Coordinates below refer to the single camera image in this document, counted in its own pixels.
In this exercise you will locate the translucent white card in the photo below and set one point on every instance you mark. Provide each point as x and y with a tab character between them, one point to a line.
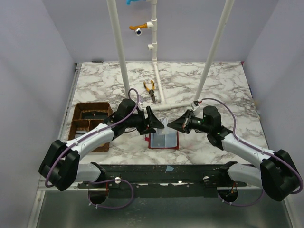
166	130

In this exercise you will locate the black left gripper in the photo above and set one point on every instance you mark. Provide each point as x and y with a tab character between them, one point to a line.
146	120

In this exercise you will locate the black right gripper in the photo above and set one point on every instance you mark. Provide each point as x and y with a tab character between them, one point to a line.
186	121

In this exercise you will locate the yellow handled pliers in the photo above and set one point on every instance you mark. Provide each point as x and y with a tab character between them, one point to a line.
150	91

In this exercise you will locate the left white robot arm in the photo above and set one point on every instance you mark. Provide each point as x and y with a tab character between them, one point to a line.
60	166

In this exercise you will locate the white PVC pipe frame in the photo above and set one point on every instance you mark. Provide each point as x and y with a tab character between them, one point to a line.
153	47

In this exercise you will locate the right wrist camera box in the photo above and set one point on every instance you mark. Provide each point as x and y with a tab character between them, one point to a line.
195	107

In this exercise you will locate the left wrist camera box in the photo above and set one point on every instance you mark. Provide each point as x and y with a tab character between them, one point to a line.
140	103

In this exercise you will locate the brown wicker basket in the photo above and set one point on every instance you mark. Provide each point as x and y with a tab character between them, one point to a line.
88	116

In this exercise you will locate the card in basket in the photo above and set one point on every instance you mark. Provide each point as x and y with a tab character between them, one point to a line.
80	135

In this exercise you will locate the red leather card holder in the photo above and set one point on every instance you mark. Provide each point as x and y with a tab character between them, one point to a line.
168	141

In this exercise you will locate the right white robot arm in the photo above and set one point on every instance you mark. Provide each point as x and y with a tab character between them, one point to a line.
273	171

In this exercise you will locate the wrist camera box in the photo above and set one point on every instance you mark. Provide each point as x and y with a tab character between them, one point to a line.
140	103
195	107

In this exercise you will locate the blue hook on pipe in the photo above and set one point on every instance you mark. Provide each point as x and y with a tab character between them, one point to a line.
129	2

